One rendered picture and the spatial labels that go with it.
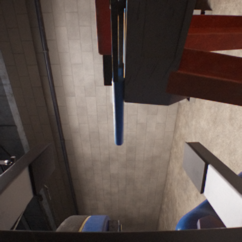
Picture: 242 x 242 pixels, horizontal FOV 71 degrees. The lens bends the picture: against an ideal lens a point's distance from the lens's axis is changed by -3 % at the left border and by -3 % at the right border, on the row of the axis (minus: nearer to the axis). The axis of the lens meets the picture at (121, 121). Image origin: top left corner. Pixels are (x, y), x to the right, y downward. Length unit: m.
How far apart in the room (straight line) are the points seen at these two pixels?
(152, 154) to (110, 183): 1.39
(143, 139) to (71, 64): 2.13
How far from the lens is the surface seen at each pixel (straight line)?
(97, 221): 0.35
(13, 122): 4.09
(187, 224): 0.25
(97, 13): 0.25
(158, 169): 4.53
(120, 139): 0.24
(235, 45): 0.34
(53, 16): 3.35
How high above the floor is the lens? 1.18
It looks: 1 degrees down
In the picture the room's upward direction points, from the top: 90 degrees counter-clockwise
